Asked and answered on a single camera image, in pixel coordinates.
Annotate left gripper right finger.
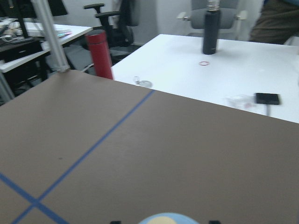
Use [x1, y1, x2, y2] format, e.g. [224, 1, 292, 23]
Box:
[208, 220, 221, 224]

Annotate blue desk bell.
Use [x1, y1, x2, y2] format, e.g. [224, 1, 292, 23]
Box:
[139, 212, 199, 224]

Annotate clear plastic bag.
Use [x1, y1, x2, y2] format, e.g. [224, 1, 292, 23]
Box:
[226, 95, 256, 110]

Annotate small black box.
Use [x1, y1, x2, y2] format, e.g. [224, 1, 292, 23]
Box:
[255, 93, 281, 105]

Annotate clear tape dispenser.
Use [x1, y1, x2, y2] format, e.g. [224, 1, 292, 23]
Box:
[133, 76, 153, 88]

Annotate red rubber band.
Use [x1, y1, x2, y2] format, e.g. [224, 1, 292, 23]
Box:
[199, 61, 210, 66]

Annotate red thermos bottle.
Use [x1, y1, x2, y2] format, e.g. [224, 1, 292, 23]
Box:
[85, 29, 114, 80]

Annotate black office chair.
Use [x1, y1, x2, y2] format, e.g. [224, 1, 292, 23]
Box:
[83, 0, 141, 64]

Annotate black thermos bottle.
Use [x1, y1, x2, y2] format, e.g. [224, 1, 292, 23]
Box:
[202, 0, 221, 55]

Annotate seated person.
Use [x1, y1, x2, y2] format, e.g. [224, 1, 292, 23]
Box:
[249, 0, 299, 44]

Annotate grey office chair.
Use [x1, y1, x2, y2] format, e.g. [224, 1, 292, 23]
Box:
[177, 0, 248, 40]

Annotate aluminium frame post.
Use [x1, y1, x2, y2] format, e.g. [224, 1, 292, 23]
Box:
[31, 0, 70, 72]

